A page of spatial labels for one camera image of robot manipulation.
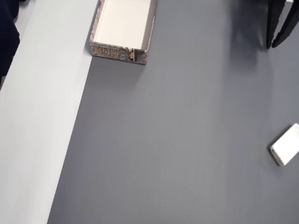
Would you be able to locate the white rectangular block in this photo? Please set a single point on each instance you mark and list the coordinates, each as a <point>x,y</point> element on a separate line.
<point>289,144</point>

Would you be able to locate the patterned open cardboard box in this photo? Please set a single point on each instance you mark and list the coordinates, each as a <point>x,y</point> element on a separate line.
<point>118,54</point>

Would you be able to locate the grey rubber mat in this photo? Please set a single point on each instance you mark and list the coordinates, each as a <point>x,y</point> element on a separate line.
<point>177,136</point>

